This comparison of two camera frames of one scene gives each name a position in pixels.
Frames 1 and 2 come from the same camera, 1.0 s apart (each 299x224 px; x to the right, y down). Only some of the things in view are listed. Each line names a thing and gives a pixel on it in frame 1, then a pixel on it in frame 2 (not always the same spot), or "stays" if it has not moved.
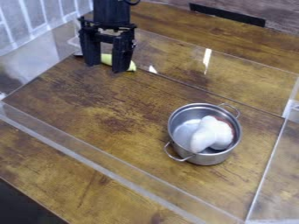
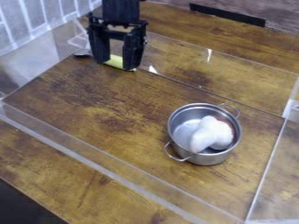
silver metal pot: (224, 111) stays
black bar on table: (228, 14) stays
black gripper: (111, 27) → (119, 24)
